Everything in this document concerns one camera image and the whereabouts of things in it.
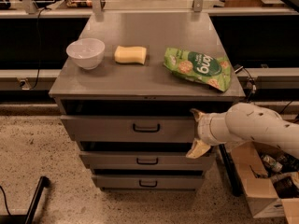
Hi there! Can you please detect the grey middle drawer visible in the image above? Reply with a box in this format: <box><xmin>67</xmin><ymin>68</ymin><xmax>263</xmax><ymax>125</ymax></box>
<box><xmin>79</xmin><ymin>151</ymin><xmax>215</xmax><ymax>171</ymax></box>

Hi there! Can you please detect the grey top drawer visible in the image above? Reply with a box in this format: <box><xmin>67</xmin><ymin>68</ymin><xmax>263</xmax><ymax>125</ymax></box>
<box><xmin>61</xmin><ymin>115</ymin><xmax>196</xmax><ymax>143</ymax></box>

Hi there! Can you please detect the yellow sponge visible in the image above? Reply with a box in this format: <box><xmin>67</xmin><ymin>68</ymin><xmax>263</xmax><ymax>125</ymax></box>
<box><xmin>114</xmin><ymin>46</ymin><xmax>147</xmax><ymax>64</ymax></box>

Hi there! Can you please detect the black hanging cable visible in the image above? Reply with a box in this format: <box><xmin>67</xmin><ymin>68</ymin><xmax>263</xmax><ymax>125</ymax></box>
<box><xmin>30</xmin><ymin>7</ymin><xmax>48</xmax><ymax>91</ymax></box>

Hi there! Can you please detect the cardboard box with trash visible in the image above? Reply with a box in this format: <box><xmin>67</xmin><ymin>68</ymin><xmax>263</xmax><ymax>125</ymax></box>
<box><xmin>231</xmin><ymin>141</ymin><xmax>299</xmax><ymax>224</ymax></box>

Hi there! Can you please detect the black cable at right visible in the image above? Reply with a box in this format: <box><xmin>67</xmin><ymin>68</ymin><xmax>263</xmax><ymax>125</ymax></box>
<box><xmin>233</xmin><ymin>63</ymin><xmax>258</xmax><ymax>104</ymax></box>

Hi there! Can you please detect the black bar beside cabinet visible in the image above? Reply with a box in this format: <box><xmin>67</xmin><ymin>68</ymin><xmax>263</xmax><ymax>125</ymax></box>
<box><xmin>219</xmin><ymin>144</ymin><xmax>242</xmax><ymax>197</ymax></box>

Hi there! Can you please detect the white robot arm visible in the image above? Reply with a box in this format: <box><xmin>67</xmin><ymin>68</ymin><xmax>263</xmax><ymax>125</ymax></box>
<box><xmin>186</xmin><ymin>103</ymin><xmax>299</xmax><ymax>159</ymax></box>

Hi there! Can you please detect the grey bottom drawer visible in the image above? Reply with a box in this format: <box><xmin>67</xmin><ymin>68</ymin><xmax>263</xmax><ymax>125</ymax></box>
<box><xmin>92</xmin><ymin>175</ymin><xmax>204</xmax><ymax>189</ymax></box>

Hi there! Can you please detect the grey drawer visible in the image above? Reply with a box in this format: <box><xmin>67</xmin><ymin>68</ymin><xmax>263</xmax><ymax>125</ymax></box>
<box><xmin>92</xmin><ymin>175</ymin><xmax>204</xmax><ymax>189</ymax></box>
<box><xmin>61</xmin><ymin>115</ymin><xmax>196</xmax><ymax>143</ymax></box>
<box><xmin>79</xmin><ymin>151</ymin><xmax>215</xmax><ymax>171</ymax></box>

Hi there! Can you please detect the black chair leg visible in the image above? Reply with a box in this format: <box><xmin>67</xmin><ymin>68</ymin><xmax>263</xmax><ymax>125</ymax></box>
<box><xmin>0</xmin><ymin>176</ymin><xmax>50</xmax><ymax>224</ymax></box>

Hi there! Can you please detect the green chip bag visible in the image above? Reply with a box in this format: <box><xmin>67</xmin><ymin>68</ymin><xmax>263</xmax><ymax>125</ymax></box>
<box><xmin>164</xmin><ymin>48</ymin><xmax>231</xmax><ymax>91</ymax></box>

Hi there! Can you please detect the grey metal drawer cabinet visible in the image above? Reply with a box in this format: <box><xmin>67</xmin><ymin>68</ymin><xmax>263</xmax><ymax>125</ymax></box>
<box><xmin>50</xmin><ymin>12</ymin><xmax>244</xmax><ymax>177</ymax></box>

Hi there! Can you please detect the white bowl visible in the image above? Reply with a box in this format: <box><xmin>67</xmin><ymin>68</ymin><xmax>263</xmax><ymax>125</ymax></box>
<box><xmin>66</xmin><ymin>38</ymin><xmax>106</xmax><ymax>70</ymax></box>

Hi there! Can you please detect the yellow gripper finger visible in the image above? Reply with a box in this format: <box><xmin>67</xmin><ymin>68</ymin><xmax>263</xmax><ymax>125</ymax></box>
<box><xmin>186</xmin><ymin>138</ymin><xmax>210</xmax><ymax>159</ymax></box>
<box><xmin>191</xmin><ymin>108</ymin><xmax>205</xmax><ymax>121</ymax></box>

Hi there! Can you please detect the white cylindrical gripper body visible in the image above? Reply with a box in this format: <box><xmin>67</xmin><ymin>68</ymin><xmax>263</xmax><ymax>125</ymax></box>
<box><xmin>197</xmin><ymin>112</ymin><xmax>221</xmax><ymax>146</ymax></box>

